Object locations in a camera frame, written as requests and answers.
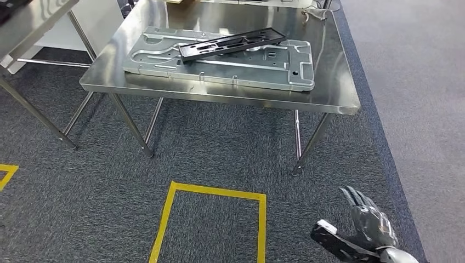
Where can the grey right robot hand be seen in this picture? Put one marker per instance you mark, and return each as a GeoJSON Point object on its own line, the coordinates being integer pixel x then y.
{"type": "Point", "coordinates": [374, 225]}

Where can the black plastic frame part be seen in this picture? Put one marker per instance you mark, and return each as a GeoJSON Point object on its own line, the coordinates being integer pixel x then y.
{"type": "Point", "coordinates": [187, 51]}

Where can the stainless steel workbench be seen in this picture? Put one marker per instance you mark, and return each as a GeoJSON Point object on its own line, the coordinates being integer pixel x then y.
{"type": "Point", "coordinates": [327, 90]}

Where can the yellow floor tape square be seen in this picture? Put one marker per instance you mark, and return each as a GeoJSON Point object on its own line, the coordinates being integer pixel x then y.
{"type": "Point", "coordinates": [218, 191]}
{"type": "Point", "coordinates": [9, 167]}

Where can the grey stamped metal panel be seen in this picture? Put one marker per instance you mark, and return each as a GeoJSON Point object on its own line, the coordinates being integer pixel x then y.
{"type": "Point", "coordinates": [236, 72]}

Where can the white cabinet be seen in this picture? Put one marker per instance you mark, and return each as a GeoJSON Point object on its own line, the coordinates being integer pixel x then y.
{"type": "Point", "coordinates": [98, 25]}

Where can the stainless steel table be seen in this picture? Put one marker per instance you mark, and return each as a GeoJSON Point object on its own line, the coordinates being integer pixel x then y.
{"type": "Point", "coordinates": [36, 21]}

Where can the black device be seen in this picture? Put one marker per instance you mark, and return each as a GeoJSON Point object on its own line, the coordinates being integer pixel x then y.
{"type": "Point", "coordinates": [11, 9]}

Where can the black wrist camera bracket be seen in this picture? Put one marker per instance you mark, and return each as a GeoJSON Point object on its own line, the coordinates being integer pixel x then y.
{"type": "Point", "coordinates": [341, 247]}

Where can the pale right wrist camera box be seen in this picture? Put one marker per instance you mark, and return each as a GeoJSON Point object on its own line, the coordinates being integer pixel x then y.
{"type": "Point", "coordinates": [327, 227]}

